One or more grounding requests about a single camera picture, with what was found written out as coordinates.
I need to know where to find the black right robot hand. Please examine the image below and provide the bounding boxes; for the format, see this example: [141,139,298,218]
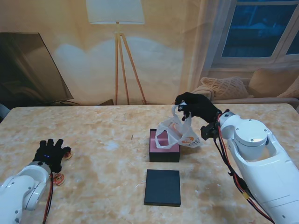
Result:
[175,91,221,123]

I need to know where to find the dark flat television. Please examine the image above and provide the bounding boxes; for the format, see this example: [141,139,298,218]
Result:
[0,32,79,105]

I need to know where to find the beige knitted cushion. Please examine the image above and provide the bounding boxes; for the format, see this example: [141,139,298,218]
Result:
[278,81,299,98]
[200,76,250,100]

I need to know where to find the beige sofa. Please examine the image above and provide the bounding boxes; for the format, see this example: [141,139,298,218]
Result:
[188,67,299,105]

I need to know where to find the white shade tripod floor lamp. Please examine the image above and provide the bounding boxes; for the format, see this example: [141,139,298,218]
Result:
[85,0,148,105]

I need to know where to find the red black left arm cables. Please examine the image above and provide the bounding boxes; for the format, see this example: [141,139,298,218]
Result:
[42,172,56,224]

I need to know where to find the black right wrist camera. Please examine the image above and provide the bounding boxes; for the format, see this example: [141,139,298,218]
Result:
[201,123,220,140]

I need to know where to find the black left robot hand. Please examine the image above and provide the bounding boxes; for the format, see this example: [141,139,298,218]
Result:
[32,139,71,173]

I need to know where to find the red black right arm cables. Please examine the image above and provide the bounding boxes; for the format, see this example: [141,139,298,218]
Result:
[214,112,276,224]

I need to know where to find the plain tan cushion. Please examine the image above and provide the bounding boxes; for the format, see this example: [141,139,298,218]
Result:
[248,67,299,98]

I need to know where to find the black gift box pink inside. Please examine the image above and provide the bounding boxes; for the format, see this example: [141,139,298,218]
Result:
[149,128,181,163]

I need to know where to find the black gift box lid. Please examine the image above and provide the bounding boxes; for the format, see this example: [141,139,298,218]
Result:
[144,169,182,207]

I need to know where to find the red black arm cables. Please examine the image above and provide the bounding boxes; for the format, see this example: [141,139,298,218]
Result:
[42,172,56,224]
[214,112,276,224]

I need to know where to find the white framed window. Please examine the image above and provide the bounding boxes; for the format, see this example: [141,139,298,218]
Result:
[209,0,299,70]

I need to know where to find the white plastic bag orange logo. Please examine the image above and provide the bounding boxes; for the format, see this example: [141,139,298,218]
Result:
[155,104,204,150]

